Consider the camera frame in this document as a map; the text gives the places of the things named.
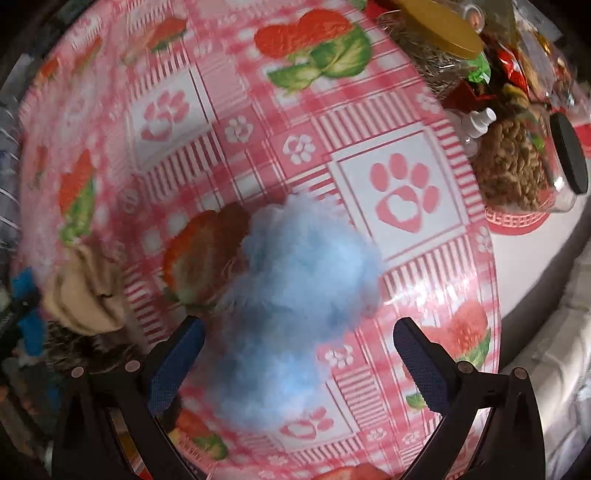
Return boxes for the green snack packet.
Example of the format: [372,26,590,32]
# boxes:
[466,53,492,84]

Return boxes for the pink strawberry printed tablecloth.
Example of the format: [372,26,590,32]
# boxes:
[11,0,504,480]

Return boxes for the clear bag of snacks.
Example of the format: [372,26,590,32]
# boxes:
[512,0,578,102]

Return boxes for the red snack packet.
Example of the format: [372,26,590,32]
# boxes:
[496,44,529,90]

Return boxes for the red patterned mat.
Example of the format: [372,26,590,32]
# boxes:
[482,203,550,236]

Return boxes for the light blue fluffy cloth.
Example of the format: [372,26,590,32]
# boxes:
[203,193,386,432]

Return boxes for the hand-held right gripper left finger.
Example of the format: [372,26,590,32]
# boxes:
[51,316,206,480]

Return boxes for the dark speckled furry cloth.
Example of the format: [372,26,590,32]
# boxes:
[44,320,144,374]

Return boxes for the beige towelling sock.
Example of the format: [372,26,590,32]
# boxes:
[42,242,126,337]

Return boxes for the bright blue fluffy cloth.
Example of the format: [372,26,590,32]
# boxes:
[9,270,49,358]

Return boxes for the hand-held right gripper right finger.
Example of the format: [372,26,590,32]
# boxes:
[392,318,548,480]

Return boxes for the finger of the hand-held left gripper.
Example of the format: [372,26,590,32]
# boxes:
[0,295,44,329]

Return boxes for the white bedding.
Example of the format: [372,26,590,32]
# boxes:
[503,258,591,462]

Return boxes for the nut jar with black lid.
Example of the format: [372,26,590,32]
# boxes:
[473,111,589,215]

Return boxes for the small white bottle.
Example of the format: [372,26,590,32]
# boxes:
[457,107,497,158]

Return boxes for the jar with yellow lid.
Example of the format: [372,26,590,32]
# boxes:
[379,0,485,93]

